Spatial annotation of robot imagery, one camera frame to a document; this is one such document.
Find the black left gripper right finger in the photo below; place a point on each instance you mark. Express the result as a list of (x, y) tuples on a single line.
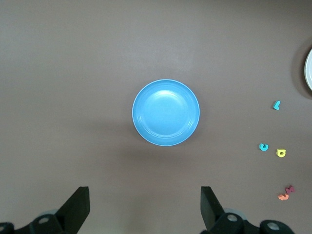
[(209, 209)]

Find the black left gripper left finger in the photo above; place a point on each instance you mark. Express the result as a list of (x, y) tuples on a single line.
[(78, 207)]

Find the teal letter c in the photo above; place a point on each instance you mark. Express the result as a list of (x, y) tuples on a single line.
[(263, 149)]

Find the yellow letter d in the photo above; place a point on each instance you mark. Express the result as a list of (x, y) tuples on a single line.
[(278, 152)]

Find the teal letter l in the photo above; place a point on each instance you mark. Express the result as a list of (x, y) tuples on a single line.
[(276, 106)]

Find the orange letter t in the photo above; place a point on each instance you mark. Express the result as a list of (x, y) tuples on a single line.
[(283, 197)]

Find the maroon foam letter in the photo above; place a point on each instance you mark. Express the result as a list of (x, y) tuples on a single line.
[(289, 189)]

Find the blue plate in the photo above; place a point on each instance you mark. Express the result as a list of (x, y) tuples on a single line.
[(165, 112)]

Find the brown table cover sheet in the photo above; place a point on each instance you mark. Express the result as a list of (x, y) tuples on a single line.
[(73, 73)]

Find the beige plate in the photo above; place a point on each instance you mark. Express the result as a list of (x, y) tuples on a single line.
[(309, 70)]

